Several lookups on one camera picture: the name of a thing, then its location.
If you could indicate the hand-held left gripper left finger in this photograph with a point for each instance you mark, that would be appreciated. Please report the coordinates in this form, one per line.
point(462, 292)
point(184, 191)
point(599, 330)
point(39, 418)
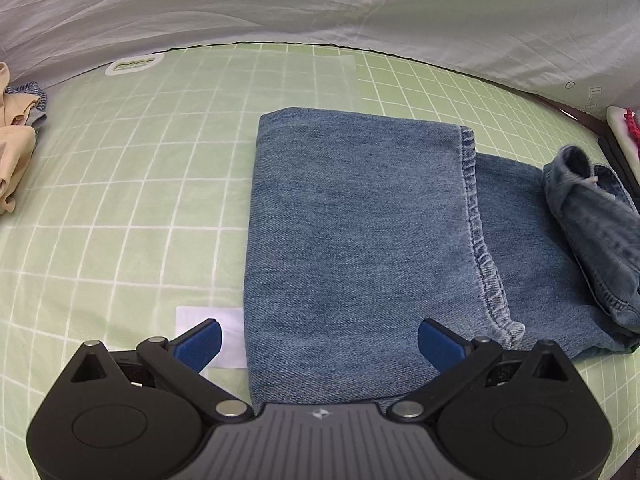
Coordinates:
point(199, 345)

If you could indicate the folded white garment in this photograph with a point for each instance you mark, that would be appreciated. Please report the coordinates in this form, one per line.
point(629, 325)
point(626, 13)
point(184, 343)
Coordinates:
point(617, 119)

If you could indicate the red checked cloth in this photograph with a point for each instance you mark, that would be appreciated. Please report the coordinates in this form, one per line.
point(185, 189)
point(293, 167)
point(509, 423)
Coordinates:
point(634, 125)

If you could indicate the blue denim jeans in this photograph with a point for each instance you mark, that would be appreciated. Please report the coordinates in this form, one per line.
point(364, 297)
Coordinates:
point(350, 235)

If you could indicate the grey plaid cloth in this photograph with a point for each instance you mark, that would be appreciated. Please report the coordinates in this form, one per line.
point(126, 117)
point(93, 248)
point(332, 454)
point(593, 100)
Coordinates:
point(35, 100)

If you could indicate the green grid mat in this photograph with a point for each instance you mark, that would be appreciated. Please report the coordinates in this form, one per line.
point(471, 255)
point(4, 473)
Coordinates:
point(125, 210)

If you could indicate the beige garment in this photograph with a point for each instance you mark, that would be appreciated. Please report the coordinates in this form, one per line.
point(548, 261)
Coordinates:
point(15, 150)

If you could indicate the white paper patch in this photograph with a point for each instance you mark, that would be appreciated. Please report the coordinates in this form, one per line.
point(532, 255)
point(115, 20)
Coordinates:
point(230, 330)

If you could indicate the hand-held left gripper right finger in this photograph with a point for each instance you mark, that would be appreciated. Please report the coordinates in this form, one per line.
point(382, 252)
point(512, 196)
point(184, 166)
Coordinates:
point(440, 345)

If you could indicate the grey carrot print sheet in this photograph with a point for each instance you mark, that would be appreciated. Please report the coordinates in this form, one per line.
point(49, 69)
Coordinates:
point(300, 0)

